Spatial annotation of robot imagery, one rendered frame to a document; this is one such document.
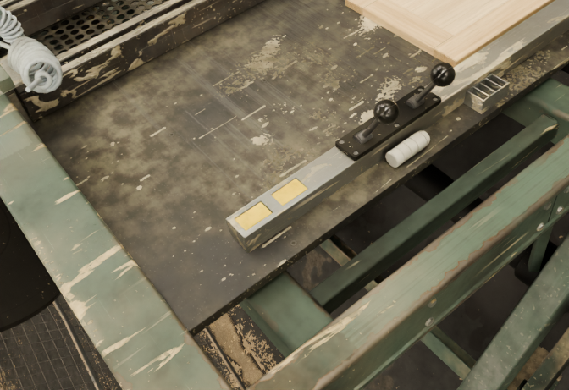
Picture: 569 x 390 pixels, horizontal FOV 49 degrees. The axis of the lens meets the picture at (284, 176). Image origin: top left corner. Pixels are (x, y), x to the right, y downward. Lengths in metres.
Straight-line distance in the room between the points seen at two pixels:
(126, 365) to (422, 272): 0.40
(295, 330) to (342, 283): 0.11
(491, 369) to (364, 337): 0.91
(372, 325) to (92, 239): 0.40
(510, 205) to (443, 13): 0.53
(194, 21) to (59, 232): 0.60
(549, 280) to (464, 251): 0.72
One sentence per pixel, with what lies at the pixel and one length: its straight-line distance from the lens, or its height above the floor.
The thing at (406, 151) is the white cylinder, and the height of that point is 1.40.
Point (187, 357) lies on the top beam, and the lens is 0.78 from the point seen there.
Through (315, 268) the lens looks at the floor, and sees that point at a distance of 2.99.
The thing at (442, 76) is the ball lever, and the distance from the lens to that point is 0.99.
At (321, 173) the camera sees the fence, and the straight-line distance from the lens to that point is 0.99.
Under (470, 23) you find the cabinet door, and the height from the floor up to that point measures 1.12.
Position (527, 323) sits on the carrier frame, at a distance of 1.64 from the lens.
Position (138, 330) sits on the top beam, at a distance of 0.81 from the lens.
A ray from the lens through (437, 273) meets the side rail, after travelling 0.87.
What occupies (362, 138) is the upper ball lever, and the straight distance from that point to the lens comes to 1.01.
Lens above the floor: 2.28
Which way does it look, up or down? 48 degrees down
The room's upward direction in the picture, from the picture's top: 89 degrees counter-clockwise
